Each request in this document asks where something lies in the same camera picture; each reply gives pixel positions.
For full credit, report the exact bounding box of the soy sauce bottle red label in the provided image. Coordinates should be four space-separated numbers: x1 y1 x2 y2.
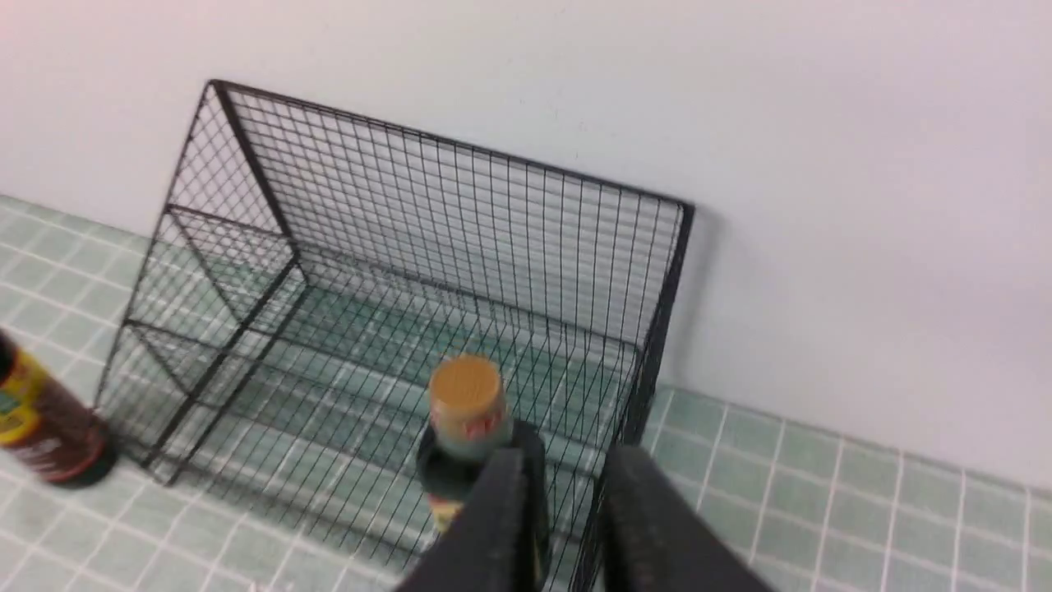
1 334 118 488

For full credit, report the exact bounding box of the green checked tablecloth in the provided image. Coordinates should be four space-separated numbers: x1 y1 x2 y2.
2 197 1050 591

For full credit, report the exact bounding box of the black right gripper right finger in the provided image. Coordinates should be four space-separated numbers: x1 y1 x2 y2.
600 446 771 591

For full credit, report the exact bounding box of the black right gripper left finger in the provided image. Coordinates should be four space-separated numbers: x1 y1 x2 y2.
397 447 542 591

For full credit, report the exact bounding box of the black wire mesh rack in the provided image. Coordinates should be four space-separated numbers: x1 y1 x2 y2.
95 80 697 591

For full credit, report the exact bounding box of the dark vinegar bottle yellow label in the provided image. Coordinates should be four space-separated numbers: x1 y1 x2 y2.
417 354 552 591

